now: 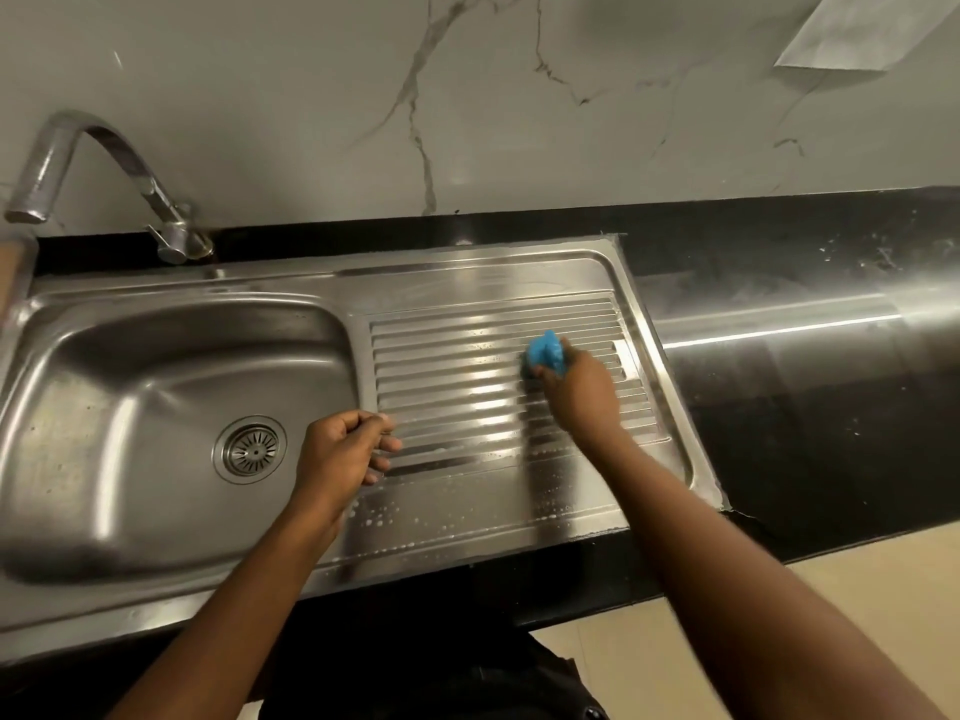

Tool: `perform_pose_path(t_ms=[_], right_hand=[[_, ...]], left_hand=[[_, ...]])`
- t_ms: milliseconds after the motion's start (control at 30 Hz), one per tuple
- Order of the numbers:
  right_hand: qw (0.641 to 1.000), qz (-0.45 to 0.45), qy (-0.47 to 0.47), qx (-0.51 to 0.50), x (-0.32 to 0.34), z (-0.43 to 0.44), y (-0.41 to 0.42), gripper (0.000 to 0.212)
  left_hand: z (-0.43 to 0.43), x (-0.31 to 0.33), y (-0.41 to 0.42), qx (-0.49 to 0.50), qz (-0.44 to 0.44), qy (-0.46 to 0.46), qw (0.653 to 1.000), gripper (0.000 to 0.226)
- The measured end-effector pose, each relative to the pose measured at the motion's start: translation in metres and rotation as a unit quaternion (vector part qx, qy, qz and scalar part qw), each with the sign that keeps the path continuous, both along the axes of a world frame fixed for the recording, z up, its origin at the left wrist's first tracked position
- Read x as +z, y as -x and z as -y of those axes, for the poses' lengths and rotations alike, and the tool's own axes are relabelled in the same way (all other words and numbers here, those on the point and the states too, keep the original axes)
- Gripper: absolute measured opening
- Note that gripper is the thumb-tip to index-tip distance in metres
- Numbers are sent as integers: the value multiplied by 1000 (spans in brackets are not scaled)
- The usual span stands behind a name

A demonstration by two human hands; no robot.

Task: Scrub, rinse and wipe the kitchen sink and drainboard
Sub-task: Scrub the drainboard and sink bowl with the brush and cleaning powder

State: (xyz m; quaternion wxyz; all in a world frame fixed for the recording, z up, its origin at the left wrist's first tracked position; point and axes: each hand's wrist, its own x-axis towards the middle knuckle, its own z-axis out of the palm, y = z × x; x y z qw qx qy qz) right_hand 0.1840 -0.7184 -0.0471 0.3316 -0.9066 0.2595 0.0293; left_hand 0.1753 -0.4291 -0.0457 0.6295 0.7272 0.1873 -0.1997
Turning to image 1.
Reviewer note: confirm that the round metal drain strainer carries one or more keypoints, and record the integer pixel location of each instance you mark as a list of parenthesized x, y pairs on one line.
[(250, 449)]

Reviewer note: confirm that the chrome faucet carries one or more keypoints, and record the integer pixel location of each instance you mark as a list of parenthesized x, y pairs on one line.
[(112, 142)]

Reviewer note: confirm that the stainless steel sink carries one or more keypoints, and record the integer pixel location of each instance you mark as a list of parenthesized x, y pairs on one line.
[(150, 382)]

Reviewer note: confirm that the person's right forearm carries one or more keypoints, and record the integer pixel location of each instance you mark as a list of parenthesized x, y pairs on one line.
[(750, 584)]

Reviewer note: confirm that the person's left hand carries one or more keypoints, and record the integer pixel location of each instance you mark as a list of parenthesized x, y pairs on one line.
[(337, 461)]

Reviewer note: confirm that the person's black clothing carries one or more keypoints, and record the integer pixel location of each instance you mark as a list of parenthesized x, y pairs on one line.
[(465, 682)]

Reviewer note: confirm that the white paper sheet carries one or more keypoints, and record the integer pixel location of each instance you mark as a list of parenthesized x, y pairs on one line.
[(855, 29)]

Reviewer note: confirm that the clear plastic container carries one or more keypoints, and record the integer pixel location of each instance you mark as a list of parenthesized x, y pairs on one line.
[(22, 269)]

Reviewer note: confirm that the blue brush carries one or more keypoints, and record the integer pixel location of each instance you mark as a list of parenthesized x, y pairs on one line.
[(546, 353)]

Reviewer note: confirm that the person's right hand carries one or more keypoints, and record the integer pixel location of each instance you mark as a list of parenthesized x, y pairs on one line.
[(585, 401)]

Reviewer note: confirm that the person's left forearm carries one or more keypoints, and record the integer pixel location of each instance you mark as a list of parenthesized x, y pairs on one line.
[(217, 629)]

